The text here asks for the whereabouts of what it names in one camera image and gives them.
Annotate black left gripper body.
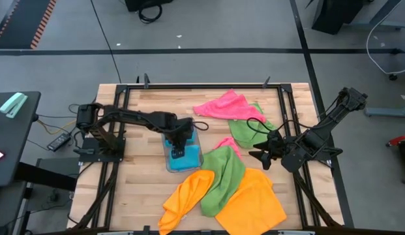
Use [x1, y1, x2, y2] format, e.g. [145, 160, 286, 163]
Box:
[166, 117, 195, 149]

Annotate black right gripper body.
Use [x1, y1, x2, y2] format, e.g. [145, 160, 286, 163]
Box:
[267, 130, 290, 157]

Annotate clear plastic bin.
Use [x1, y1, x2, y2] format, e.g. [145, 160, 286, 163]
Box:
[161, 122, 204, 173]

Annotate green microfiber towel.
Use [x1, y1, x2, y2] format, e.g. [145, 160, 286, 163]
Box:
[200, 146, 246, 218]
[228, 102, 278, 149]

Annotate pink microfiber towel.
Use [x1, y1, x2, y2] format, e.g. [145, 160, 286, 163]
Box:
[192, 89, 267, 124]
[213, 136, 243, 161]

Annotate orange microfiber towel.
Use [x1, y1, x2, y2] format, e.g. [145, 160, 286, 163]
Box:
[215, 168, 288, 235]
[158, 169, 216, 235]

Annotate black power adapter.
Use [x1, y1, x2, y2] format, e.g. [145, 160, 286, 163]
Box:
[46, 133, 72, 153]

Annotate grey table foot bar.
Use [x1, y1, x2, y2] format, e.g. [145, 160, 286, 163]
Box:
[365, 106, 405, 118]

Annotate red and black chair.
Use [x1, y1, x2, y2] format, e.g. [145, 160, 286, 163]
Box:
[386, 133, 405, 185]

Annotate black equipment box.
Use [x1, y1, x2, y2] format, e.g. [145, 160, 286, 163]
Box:
[125, 0, 174, 13]

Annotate black desk underframe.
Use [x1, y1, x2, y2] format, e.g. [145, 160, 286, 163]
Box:
[0, 158, 80, 235]

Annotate black desk base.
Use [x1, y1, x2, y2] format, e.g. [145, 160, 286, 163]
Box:
[311, 0, 372, 36]

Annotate grey desk leg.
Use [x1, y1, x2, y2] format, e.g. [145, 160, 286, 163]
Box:
[348, 0, 405, 33]

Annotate black side desk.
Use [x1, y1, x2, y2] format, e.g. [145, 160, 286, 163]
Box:
[0, 91, 42, 187]

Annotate mint green stapler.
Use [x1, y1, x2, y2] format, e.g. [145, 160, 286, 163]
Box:
[0, 92, 29, 119]

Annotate black mat with orange stripes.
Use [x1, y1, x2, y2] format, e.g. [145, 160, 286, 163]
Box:
[0, 0, 57, 50]

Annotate black metal table frame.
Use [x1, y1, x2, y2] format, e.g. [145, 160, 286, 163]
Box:
[67, 73, 346, 235]

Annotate coiled black cable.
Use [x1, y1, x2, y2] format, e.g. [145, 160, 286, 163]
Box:
[138, 3, 164, 25]

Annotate long black floor cable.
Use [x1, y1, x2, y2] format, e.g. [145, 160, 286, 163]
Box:
[90, 0, 122, 84]

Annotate yellow cable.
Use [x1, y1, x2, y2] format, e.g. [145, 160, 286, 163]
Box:
[37, 119, 78, 135]

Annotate white cable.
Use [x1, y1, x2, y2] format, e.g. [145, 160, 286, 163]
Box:
[366, 0, 405, 76]

